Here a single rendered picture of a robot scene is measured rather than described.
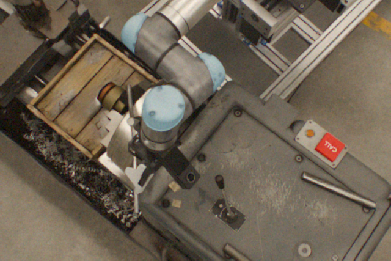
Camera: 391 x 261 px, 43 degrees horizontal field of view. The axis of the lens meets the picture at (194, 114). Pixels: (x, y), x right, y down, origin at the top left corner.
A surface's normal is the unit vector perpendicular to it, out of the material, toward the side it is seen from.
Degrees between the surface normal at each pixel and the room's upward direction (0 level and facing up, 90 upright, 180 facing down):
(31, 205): 0
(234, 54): 0
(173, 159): 31
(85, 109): 0
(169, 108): 11
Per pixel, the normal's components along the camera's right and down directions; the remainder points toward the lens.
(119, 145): -0.43, 0.36
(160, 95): 0.14, -0.43
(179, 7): 0.08, -0.22
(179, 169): 0.52, -0.11
